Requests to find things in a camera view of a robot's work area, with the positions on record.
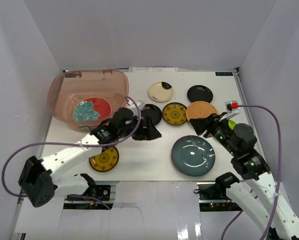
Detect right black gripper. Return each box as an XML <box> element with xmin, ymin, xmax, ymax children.
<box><xmin>188</xmin><ymin>112</ymin><xmax>238</xmax><ymax>157</ymax></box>

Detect woven bamboo plate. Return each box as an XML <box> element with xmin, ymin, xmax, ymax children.
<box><xmin>186</xmin><ymin>101</ymin><xmax>219</xmax><ymax>121</ymax></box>

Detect yellow patterned plate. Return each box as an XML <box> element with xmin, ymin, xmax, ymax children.
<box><xmin>89</xmin><ymin>146</ymin><xmax>120</xmax><ymax>173</ymax></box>
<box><xmin>162</xmin><ymin>102</ymin><xmax>188</xmax><ymax>126</ymax></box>

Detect dark blue-grey large plate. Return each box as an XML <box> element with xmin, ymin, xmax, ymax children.
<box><xmin>171</xmin><ymin>135</ymin><xmax>216</xmax><ymax>177</ymax></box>

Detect lime green plate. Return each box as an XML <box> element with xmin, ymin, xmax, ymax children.
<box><xmin>228</xmin><ymin>119</ymin><xmax>237</xmax><ymax>130</ymax></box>

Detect cream and black plate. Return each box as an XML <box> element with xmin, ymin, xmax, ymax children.
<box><xmin>147</xmin><ymin>81</ymin><xmax>174</xmax><ymax>103</ymax></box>

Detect red and teal plate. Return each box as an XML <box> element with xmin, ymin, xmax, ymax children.
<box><xmin>72</xmin><ymin>97</ymin><xmax>112</xmax><ymax>122</ymax></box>

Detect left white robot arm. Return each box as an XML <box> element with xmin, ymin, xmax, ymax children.
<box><xmin>18</xmin><ymin>107</ymin><xmax>162</xmax><ymax>208</ymax></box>

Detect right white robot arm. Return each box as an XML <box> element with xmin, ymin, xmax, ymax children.
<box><xmin>189</xmin><ymin>113</ymin><xmax>299</xmax><ymax>240</ymax></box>

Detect pink translucent plastic bin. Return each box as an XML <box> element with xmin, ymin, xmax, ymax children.
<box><xmin>47</xmin><ymin>69</ymin><xmax>129</xmax><ymax>133</ymax></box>

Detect dark blue table label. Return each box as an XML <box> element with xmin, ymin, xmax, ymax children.
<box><xmin>215</xmin><ymin>71</ymin><xmax>233</xmax><ymax>77</ymax></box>

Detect white papers at back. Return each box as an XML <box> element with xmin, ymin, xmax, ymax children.
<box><xmin>128</xmin><ymin>67</ymin><xmax>178</xmax><ymax>73</ymax></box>

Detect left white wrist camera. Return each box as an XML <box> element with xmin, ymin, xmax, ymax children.
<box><xmin>127</xmin><ymin>100</ymin><xmax>146</xmax><ymax>110</ymax></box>

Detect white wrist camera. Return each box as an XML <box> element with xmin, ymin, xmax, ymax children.
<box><xmin>220</xmin><ymin>100</ymin><xmax>241</xmax><ymax>121</ymax></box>
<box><xmin>127</xmin><ymin>100</ymin><xmax>146</xmax><ymax>110</ymax></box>

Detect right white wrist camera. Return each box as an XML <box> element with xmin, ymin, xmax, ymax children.
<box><xmin>220</xmin><ymin>100</ymin><xmax>241</xmax><ymax>121</ymax></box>

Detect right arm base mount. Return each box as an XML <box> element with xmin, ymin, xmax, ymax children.
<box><xmin>193</xmin><ymin>182</ymin><xmax>241</xmax><ymax>213</ymax></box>

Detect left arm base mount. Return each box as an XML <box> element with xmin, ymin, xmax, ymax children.
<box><xmin>63</xmin><ymin>185</ymin><xmax>114</xmax><ymax>210</ymax></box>

